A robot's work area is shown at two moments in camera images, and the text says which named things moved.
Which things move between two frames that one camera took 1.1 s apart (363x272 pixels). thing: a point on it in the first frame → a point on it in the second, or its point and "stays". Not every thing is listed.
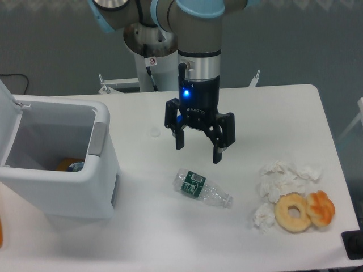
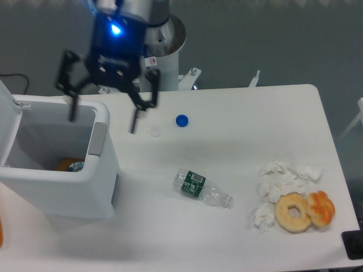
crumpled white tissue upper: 279,178 stays
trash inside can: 72,164 stays
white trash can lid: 11,111 stays
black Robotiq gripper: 198,105 → 118,47
